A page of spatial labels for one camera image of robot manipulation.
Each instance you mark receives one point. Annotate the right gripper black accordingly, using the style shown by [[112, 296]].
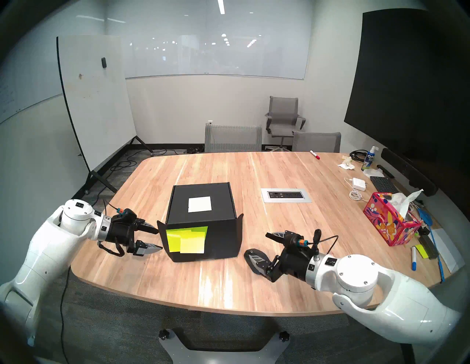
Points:
[[293, 262]]

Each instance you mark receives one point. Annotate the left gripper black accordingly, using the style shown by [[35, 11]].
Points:
[[123, 233]]

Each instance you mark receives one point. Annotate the black cardboard box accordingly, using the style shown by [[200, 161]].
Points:
[[224, 244]]

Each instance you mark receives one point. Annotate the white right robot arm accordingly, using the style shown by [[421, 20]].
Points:
[[385, 293]]

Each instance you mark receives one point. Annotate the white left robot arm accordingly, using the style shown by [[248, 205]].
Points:
[[47, 242]]

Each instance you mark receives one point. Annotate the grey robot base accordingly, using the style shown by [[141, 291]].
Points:
[[220, 356]]

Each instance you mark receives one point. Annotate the colourful Kleenex tissue box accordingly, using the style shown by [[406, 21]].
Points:
[[389, 220]]

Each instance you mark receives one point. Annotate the neon yellow sticky note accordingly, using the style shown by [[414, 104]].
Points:
[[194, 241], [172, 240]]

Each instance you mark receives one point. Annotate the silver table power outlet panel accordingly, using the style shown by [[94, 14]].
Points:
[[286, 195]]

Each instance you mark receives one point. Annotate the pale yellow sticky note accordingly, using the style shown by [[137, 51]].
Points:
[[200, 204]]

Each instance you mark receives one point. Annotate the red whiteboard marker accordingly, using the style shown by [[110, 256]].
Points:
[[314, 154]]

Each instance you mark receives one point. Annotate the white power adapter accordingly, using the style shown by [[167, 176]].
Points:
[[359, 184]]

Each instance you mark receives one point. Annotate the crumpled white tissue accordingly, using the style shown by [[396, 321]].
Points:
[[346, 164]]

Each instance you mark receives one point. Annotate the grey plain mesh chair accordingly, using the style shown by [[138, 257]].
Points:
[[316, 143]]

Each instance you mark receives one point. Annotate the grey ribbed mesh chair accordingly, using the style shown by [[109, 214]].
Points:
[[233, 139]]

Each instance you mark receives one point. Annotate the flat white paper towel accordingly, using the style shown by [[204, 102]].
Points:
[[372, 173]]

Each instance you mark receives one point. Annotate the black keyboard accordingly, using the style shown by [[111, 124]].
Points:
[[383, 185]]

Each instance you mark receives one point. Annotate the Expo cleaner spray bottle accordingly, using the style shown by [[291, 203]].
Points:
[[369, 160]]

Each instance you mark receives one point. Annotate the grey office chair with armrests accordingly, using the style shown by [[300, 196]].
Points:
[[282, 116]]

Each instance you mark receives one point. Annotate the slim black remote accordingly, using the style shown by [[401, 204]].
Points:
[[385, 171]]

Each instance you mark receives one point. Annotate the white tissue sheet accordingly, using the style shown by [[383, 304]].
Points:
[[404, 201]]

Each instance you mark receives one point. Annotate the blue whiteboard marker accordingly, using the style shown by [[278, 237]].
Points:
[[414, 258]]

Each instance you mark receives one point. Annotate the yellow sticky note pad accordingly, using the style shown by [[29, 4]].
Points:
[[421, 250]]

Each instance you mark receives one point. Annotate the mobile whiteboard on black stand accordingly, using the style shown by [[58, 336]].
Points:
[[93, 95]]

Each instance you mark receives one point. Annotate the blue flat packet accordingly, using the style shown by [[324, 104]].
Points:
[[424, 216]]

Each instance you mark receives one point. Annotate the black whiteboard eraser block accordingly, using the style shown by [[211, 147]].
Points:
[[429, 245]]

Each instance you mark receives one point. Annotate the black video bar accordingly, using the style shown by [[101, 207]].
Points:
[[407, 171]]

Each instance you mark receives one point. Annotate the white paper sheet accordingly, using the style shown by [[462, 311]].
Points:
[[448, 249]]

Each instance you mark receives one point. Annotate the linear ceiling light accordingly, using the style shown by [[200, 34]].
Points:
[[221, 6]]

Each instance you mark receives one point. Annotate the wide glass wall whiteboard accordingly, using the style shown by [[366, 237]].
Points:
[[216, 57]]

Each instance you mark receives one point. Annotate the glass wall whiteboard with scribbles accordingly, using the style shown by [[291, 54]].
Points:
[[25, 77]]

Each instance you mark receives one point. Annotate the large black wall television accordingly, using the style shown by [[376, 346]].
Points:
[[407, 91]]

